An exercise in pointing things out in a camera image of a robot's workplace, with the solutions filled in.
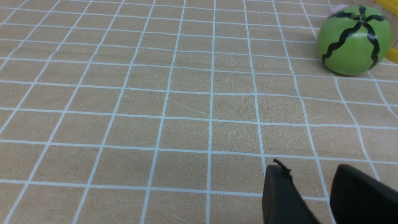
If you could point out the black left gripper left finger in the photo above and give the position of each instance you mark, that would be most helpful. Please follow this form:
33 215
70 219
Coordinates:
281 201

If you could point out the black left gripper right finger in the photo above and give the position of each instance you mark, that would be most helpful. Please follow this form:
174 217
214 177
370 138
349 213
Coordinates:
357 198

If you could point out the green toy watermelon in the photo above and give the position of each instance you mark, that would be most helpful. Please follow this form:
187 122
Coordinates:
354 40

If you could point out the pink cube block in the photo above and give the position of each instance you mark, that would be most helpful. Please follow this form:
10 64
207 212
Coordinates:
336 8

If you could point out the checkered orange tablecloth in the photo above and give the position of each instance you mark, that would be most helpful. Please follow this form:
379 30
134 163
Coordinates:
169 111

